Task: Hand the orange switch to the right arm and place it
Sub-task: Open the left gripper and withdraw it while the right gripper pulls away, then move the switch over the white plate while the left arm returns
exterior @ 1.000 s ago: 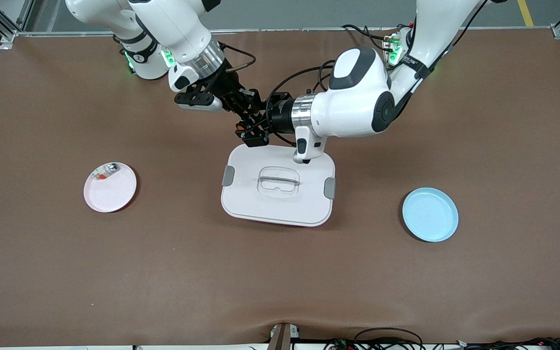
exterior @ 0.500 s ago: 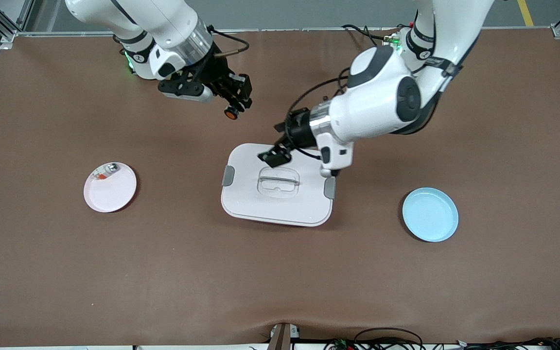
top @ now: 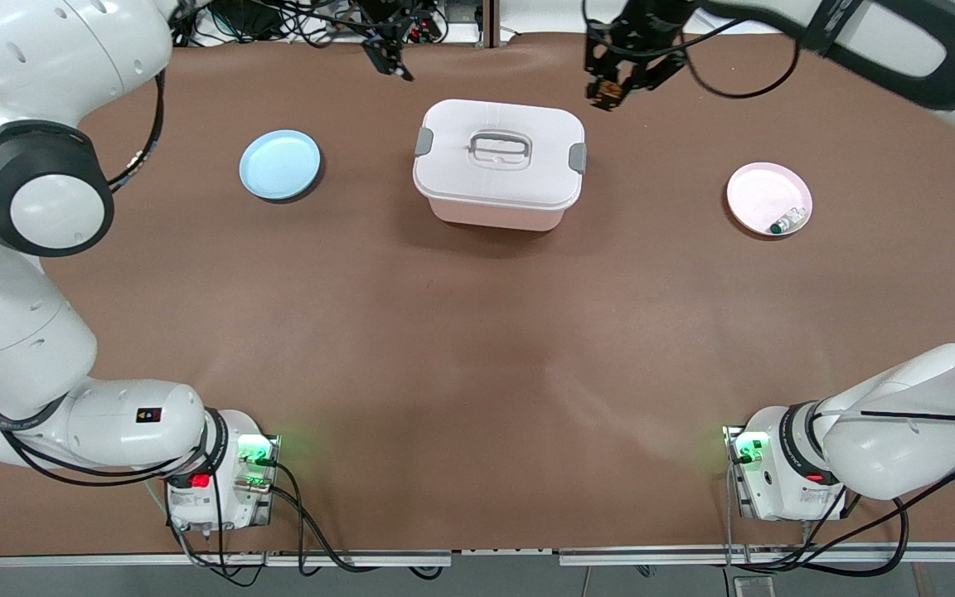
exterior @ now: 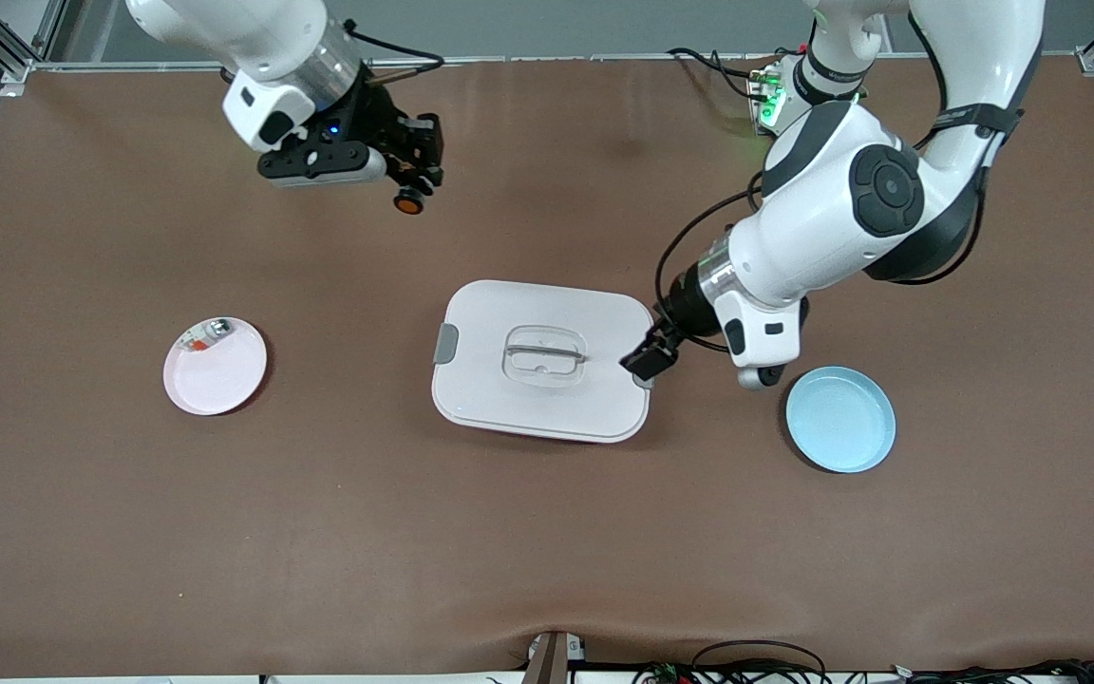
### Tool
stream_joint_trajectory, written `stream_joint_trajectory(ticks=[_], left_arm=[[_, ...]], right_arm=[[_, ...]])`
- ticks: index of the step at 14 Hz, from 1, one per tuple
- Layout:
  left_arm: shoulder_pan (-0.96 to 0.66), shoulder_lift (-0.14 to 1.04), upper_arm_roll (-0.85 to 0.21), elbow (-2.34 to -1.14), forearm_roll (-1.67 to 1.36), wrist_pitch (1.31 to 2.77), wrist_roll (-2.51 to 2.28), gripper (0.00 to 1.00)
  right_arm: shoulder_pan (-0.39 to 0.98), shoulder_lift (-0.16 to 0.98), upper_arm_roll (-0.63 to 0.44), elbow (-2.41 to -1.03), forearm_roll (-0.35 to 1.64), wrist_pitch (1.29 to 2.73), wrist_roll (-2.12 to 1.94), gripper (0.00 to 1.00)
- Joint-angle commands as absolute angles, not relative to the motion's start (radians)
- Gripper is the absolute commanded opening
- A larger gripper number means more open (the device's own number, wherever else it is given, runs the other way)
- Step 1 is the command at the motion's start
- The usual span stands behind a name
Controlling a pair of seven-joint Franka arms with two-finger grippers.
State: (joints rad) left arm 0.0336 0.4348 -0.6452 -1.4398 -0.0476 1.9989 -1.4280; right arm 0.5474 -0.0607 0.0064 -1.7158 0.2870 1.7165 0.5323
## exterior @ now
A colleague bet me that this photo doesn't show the light blue round plate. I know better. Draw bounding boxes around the light blue round plate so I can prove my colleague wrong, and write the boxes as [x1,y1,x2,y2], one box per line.
[785,366,897,474]

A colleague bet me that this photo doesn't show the metal table edge bracket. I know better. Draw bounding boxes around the metal table edge bracket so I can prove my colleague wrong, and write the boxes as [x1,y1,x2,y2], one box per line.
[521,631,588,684]

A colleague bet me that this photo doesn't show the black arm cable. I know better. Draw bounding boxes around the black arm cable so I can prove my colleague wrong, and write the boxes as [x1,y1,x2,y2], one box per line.
[653,176,766,354]
[343,19,445,88]

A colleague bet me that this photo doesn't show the control box with green light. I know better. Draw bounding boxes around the control box with green light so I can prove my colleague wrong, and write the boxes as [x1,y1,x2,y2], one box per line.
[746,59,809,134]

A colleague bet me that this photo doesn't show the black cable bundle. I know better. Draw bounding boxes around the black cable bundle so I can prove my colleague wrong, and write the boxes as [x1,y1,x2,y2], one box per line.
[631,639,1094,684]

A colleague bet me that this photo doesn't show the white lidded box, grey latches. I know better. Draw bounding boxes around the white lidded box, grey latches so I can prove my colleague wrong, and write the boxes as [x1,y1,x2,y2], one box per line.
[431,279,654,445]

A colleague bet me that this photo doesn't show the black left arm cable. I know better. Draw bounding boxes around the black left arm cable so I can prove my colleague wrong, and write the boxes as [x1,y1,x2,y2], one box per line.
[653,176,766,354]

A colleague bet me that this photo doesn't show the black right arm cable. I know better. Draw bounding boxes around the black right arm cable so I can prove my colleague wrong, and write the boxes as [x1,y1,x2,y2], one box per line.
[343,19,445,88]

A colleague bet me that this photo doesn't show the pink round plate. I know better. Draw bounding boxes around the pink round plate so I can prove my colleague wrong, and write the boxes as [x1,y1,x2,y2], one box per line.
[162,316,269,417]

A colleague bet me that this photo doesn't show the brown table cover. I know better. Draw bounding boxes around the brown table cover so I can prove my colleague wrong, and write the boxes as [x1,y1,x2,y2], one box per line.
[0,52,1094,680]

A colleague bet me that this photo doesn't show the white and green push-button switch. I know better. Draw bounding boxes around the white and green push-button switch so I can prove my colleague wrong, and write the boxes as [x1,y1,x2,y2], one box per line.
[179,319,235,353]

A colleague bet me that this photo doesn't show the black cable on table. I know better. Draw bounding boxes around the black cable on table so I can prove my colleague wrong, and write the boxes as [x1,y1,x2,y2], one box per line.
[667,46,795,82]

